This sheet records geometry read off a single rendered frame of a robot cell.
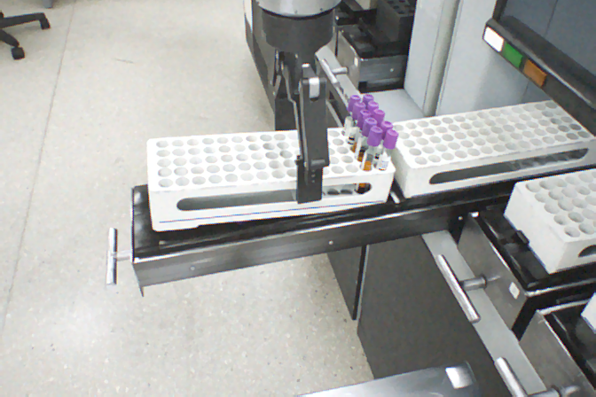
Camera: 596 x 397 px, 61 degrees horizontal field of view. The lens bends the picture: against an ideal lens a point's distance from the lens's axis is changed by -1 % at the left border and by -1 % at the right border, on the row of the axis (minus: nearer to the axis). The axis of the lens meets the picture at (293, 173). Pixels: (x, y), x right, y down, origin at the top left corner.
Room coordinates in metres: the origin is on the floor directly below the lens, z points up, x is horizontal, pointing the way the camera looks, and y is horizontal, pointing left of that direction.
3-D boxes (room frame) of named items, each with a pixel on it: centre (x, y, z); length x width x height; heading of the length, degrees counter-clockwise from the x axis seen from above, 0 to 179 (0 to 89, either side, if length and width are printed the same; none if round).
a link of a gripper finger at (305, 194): (0.44, -0.02, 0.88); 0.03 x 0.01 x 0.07; 104
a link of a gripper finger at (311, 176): (0.42, -0.02, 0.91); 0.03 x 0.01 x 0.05; 14
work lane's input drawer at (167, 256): (0.52, -0.10, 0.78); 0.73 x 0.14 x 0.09; 104
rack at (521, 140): (0.56, -0.28, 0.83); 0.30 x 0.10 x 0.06; 104
